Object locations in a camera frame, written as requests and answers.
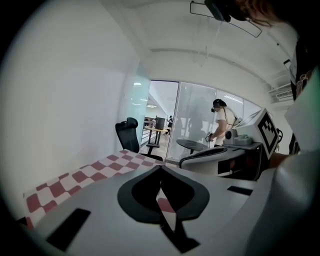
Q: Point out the black head-worn camera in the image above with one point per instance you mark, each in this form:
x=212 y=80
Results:
x=217 y=8

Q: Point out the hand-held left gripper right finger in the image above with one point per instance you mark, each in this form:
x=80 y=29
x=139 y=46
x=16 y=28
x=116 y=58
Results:
x=217 y=210

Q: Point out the black office chair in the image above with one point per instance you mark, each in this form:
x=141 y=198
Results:
x=130 y=140

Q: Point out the ceiling air vent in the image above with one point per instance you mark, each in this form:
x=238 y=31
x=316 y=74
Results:
x=282 y=94

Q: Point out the frosted glass partition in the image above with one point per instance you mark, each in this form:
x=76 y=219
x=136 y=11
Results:
x=192 y=112

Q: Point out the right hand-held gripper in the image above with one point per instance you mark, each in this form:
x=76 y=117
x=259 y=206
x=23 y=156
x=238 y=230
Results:
x=250 y=130

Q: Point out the wooden table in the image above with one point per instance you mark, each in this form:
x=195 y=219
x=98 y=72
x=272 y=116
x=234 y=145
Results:
x=157 y=130

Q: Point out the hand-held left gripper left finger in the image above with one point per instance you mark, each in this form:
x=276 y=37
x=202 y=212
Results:
x=105 y=225

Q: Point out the red white checkered cloth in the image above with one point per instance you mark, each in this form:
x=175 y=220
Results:
x=82 y=176

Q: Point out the dark round table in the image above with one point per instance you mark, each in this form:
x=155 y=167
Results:
x=191 y=144

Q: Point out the person's right forearm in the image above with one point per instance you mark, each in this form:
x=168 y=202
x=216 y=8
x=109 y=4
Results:
x=276 y=160

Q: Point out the black box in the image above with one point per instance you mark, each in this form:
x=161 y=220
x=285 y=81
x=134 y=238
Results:
x=160 y=123

